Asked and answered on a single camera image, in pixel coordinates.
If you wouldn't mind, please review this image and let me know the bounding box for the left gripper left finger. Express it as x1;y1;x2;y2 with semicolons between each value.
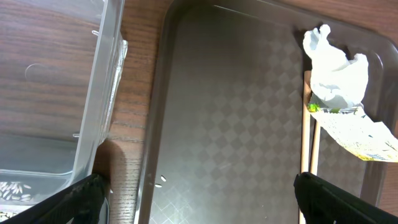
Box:
3;174;106;224

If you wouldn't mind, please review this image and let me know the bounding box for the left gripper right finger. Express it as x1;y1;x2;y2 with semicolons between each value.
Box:
294;172;397;224

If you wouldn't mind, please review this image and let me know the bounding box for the white rice pile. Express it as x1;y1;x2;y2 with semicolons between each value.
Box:
1;182;32;221

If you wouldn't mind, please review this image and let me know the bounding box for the yellow green snack wrapper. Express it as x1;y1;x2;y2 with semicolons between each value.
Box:
307;103;397;162

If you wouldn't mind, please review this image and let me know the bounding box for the white napkin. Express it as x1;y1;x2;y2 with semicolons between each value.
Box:
303;24;369;109

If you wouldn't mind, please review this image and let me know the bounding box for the wooden chopstick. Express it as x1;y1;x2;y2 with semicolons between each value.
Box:
300;70;311;173
310;120;321;175

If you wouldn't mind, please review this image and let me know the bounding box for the brown serving tray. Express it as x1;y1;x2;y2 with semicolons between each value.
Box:
134;1;397;223

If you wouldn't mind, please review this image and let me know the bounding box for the clear plastic bin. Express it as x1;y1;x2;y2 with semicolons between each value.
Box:
1;0;127;214

